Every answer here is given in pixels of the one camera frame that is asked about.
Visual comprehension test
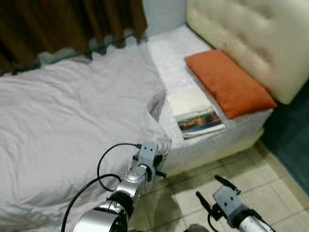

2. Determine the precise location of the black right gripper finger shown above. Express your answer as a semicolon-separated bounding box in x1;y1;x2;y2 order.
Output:
196;191;213;213
215;175;240;194

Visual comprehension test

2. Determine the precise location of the white book with landscape photo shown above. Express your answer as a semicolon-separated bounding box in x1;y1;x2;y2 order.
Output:
167;91;226;140

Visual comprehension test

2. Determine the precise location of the orange rectangular pillow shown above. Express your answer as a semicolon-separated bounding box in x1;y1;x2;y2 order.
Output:
184;49;277;119

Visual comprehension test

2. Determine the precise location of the beige bed base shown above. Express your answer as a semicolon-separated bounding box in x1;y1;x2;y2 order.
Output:
167;127;265;177

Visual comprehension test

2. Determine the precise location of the white patterned mattress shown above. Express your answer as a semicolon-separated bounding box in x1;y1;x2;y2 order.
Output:
145;24;273;160

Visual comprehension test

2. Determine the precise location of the grey bed blanket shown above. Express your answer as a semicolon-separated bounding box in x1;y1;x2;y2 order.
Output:
0;41;172;232

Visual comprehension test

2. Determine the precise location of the cream tufted headboard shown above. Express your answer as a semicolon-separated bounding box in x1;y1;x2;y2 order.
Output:
186;0;309;104

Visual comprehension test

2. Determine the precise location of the brown curtain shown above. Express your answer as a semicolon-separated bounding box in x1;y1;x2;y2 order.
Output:
0;0;148;75

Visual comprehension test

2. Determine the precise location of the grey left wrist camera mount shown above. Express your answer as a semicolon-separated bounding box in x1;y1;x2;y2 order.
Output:
137;141;159;167

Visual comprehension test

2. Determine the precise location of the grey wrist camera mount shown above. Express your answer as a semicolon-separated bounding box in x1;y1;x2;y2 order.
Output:
137;141;159;167
213;186;240;218

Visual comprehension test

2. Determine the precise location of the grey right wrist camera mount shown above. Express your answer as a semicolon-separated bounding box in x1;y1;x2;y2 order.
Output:
213;186;240;218

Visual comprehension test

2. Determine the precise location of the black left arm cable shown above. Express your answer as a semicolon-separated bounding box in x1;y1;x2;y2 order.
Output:
60;143;143;232

